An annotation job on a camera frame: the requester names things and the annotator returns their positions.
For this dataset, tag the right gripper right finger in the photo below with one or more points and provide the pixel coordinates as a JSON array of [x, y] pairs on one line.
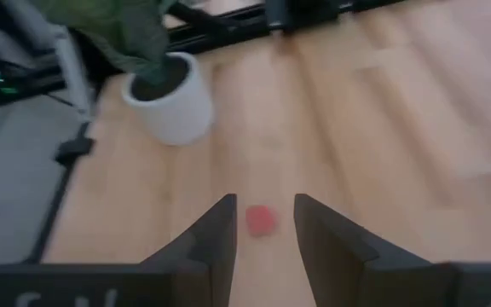
[[339, 264]]

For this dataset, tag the pink toy fruit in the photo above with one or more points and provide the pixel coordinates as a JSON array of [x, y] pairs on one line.
[[261, 219]]

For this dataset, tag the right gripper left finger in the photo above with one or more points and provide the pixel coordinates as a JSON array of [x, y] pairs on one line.
[[203, 264]]

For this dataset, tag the black device green lights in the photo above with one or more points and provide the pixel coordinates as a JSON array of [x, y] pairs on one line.
[[24, 91]]

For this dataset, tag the white plant pot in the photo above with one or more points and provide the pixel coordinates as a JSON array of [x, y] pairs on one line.
[[181, 115]]

